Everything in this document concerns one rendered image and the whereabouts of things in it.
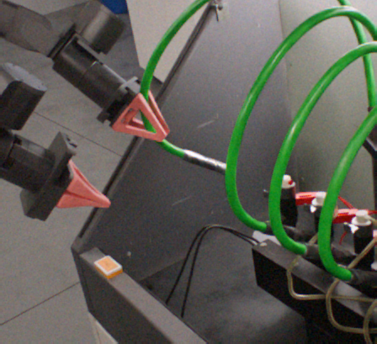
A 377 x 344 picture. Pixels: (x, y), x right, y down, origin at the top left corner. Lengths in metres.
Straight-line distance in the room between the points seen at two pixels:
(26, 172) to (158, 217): 0.56
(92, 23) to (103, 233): 0.43
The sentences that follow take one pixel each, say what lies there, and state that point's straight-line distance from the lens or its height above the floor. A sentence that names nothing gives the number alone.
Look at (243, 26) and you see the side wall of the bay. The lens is 1.35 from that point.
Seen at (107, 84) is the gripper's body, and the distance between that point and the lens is 1.05.
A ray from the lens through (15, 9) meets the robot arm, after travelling 1.07.
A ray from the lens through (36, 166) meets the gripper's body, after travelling 0.84.
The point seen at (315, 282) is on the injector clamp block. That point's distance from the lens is 1.06.
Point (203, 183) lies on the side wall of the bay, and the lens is 1.38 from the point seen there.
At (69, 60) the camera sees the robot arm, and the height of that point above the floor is 1.34.
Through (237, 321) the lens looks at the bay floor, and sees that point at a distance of 1.24.
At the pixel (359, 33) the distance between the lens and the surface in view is 1.12.
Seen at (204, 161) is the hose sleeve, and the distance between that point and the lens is 1.10.
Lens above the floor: 1.62
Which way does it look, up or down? 26 degrees down
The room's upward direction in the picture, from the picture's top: 10 degrees counter-clockwise
